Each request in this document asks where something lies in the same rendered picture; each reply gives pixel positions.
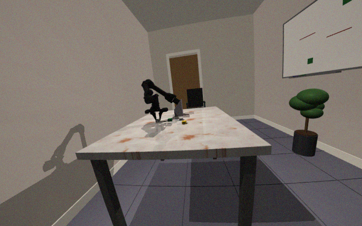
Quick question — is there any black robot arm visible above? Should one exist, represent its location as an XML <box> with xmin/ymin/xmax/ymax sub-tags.
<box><xmin>141</xmin><ymin>79</ymin><xmax>180</xmax><ymax>112</ymax></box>

